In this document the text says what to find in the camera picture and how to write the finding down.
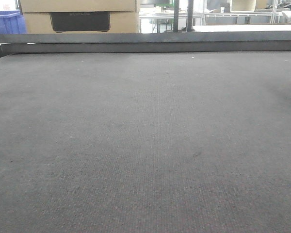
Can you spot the dark grey back rail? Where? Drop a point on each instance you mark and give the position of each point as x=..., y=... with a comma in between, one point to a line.
x=145, y=43

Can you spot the blue plastic bin background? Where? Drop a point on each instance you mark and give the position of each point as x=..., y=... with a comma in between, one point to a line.
x=12, y=22

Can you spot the black vertical post left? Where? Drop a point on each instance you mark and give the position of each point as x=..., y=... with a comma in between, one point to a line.
x=176, y=16

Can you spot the white metal rack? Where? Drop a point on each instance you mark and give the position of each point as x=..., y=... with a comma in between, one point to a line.
x=242, y=18

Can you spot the lower cardboard box black label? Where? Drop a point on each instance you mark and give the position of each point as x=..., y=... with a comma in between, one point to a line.
x=120, y=22

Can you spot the upper cardboard box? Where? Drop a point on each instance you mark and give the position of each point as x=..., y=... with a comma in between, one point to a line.
x=44, y=6

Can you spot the black vertical post right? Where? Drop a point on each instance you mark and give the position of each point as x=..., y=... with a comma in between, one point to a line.
x=190, y=9

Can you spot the dark grey felt mat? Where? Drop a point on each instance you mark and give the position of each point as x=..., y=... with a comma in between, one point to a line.
x=145, y=143

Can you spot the white background table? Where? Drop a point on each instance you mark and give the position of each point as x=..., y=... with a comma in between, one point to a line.
x=242, y=28

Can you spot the black vertical post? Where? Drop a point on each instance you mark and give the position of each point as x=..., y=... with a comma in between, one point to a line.
x=176, y=16
x=190, y=9

